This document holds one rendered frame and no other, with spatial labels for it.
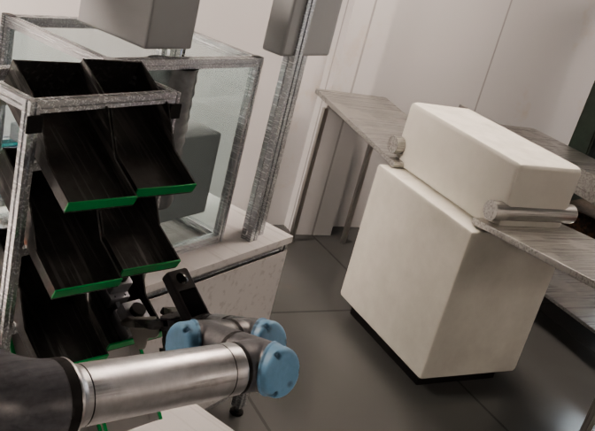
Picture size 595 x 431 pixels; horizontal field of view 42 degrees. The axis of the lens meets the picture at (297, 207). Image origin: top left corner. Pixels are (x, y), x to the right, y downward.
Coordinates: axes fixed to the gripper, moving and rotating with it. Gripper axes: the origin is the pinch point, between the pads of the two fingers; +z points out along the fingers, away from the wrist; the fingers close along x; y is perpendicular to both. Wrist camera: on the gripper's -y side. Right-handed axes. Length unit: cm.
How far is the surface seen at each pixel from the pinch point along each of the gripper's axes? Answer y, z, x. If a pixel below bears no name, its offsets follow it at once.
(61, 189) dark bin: -25.8, -12.0, -21.2
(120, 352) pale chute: 10.4, 15.4, 3.7
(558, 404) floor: 117, 59, 289
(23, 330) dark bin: -1.3, 5.9, -21.6
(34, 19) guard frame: -75, 93, 36
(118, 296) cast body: -3.2, 7.2, -0.7
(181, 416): 32.7, 25.5, 24.7
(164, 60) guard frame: -57, 56, 55
